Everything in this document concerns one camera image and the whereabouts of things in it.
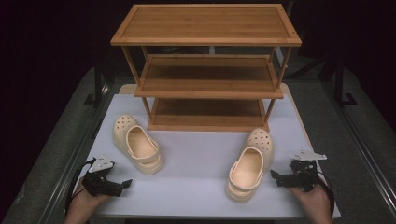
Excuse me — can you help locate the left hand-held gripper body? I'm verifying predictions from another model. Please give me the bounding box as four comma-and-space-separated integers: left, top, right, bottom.
81, 153, 124, 198

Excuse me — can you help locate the white table cover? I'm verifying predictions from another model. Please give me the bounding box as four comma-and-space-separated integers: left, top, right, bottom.
64, 92, 342, 220

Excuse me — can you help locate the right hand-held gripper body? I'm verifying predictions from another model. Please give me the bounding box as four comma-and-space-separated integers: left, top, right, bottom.
277, 149, 328, 193

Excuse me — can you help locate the person's left hand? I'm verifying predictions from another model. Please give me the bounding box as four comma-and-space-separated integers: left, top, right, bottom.
64, 181, 110, 224

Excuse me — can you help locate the wooden three-tier shoe rack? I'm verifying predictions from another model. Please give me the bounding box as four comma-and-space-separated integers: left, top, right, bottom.
110, 3, 303, 133

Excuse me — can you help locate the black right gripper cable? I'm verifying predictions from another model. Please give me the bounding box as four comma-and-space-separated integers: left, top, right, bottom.
317, 173, 336, 217

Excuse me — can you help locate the person's right hand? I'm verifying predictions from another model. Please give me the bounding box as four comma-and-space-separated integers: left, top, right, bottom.
287, 183, 332, 224

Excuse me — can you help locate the black metal stand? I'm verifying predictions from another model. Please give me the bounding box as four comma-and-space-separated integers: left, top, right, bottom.
83, 58, 110, 108
333, 58, 359, 108

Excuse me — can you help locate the cream rubber clog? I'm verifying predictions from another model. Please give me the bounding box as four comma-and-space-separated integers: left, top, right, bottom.
112, 113, 165, 176
224, 127, 276, 204

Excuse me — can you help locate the metal floor rail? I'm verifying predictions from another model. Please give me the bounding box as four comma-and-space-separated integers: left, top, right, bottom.
321, 79, 396, 216
36, 81, 117, 224

